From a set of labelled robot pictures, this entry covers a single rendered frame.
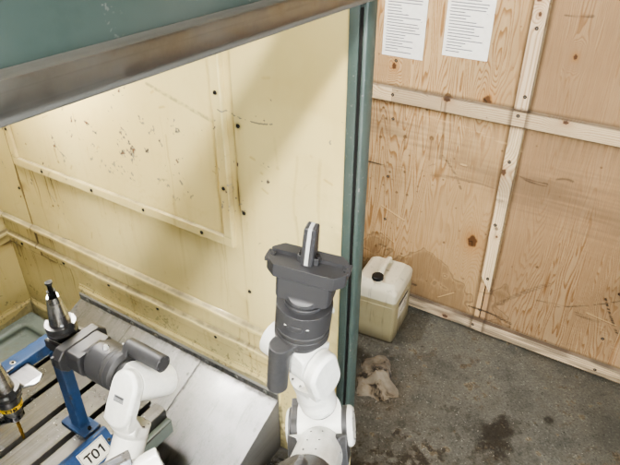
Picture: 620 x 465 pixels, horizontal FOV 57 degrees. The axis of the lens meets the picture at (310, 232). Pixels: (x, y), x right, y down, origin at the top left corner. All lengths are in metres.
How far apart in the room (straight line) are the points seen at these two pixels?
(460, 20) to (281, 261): 2.06
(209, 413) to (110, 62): 1.38
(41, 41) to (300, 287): 0.46
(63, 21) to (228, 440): 1.39
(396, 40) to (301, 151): 1.70
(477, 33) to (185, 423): 1.96
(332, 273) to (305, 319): 0.09
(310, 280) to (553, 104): 2.04
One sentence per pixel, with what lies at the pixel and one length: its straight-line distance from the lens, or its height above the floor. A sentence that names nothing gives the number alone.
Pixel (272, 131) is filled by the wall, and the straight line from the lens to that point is 1.27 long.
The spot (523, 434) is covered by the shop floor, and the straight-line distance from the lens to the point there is 2.95.
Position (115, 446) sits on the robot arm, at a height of 1.26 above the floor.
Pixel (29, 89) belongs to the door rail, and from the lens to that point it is 0.55.
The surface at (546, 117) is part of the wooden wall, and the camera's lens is 2.72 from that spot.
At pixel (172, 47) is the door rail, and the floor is 2.02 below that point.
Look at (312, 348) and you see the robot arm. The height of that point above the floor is 1.56.
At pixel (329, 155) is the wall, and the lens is 1.20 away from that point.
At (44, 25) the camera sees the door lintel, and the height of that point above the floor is 2.06.
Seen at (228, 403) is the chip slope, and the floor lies 0.82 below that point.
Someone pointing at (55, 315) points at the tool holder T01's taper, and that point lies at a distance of 1.29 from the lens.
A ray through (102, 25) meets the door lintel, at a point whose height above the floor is 2.05.
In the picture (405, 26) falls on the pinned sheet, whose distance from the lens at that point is 2.85.
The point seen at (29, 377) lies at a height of 1.22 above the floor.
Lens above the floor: 2.17
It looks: 32 degrees down
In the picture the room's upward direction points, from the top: straight up
